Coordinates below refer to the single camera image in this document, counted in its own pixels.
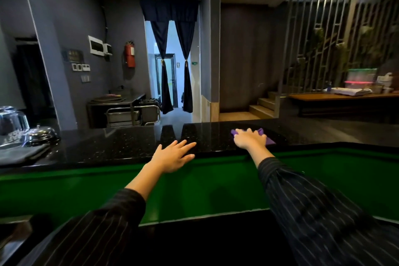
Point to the white electrical panel box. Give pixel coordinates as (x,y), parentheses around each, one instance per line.
(95,46)

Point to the dark wall sign plaque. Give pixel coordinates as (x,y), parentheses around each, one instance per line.
(73,56)

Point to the dark blue tied curtain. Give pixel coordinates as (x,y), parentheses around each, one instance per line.
(164,82)
(187,82)

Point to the person's right hand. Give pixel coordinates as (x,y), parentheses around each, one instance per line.
(251,140)

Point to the stainless steel basin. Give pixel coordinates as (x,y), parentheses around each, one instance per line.
(122,116)

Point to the purple cleaning cloth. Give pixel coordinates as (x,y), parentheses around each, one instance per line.
(270,141)

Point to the green lidded plastic container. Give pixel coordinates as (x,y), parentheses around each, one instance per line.
(361,74)

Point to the green counter panel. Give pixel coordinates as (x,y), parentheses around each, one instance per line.
(212,188)

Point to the person's left thumb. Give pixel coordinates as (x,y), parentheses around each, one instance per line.
(189,158)

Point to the person's left little finger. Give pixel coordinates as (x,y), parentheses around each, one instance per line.
(158,148)

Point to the clear glass jar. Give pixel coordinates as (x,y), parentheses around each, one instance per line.
(11,124)

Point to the white tissue box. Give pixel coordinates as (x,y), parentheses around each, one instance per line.
(385,80)

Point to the person's right thumb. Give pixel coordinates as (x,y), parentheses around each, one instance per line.
(236,135)

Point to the pink lidded plastic container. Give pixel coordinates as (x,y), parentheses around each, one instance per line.
(358,85)

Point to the person's right forearm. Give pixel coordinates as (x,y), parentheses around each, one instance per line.
(308,209)

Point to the row of white wall switches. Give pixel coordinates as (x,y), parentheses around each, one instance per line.
(80,67)

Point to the shiny metal dome lid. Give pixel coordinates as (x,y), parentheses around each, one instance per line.
(40,135)

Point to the person's left hand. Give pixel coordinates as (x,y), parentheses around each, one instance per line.
(170,158)

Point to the wooden stair steps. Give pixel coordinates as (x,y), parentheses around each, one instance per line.
(263,107)

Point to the person's left middle finger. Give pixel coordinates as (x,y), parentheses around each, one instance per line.
(181,144)

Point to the folded grey cloth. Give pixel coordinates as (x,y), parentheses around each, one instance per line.
(20,154)

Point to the green potted plants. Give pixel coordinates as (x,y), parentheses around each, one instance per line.
(343,53)

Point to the metal slatted screen partition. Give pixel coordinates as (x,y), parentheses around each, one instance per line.
(336,41)

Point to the red fire extinguisher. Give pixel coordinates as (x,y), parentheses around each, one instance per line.
(130,54)

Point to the white cloth on table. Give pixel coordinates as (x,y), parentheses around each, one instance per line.
(349,91)

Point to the glass door with dark frame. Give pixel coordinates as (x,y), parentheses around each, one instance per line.
(166,78)

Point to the long wooden table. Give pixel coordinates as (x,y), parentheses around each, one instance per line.
(343,102)

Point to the stainless steel work table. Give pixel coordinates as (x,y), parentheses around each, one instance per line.
(107,103)

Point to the person's left forearm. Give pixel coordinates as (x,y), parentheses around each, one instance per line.
(124,206)

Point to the dark blue curtain valance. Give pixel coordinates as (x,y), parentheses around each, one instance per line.
(170,10)

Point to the small white wall device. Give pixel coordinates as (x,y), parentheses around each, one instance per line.
(107,49)

